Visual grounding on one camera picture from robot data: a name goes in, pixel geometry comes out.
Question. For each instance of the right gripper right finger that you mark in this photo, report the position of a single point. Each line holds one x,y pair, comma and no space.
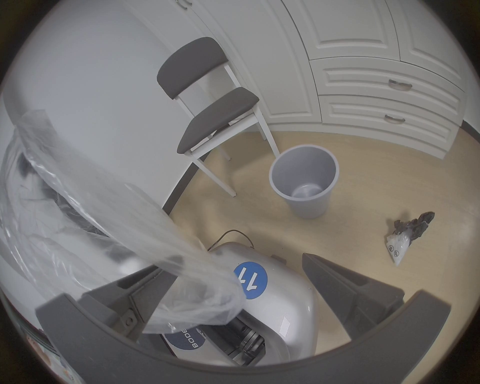
348,296

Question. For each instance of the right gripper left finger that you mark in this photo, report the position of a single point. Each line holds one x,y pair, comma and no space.
123,303

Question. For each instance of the clear plastic bag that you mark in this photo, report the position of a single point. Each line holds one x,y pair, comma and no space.
93,195

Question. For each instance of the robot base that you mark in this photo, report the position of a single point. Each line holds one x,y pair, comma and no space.
285,296

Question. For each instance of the crumpled black plastic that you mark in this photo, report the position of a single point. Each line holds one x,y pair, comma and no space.
416,224

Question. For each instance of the grey trash bin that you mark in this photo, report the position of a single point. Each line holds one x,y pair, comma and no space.
313,202

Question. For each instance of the clear printed wrapper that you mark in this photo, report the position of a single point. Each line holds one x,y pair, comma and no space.
398,247

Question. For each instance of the white chair with grey seat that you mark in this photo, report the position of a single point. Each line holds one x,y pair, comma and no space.
219,112

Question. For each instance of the white wardrobe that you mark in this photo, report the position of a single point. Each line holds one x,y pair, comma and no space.
348,75

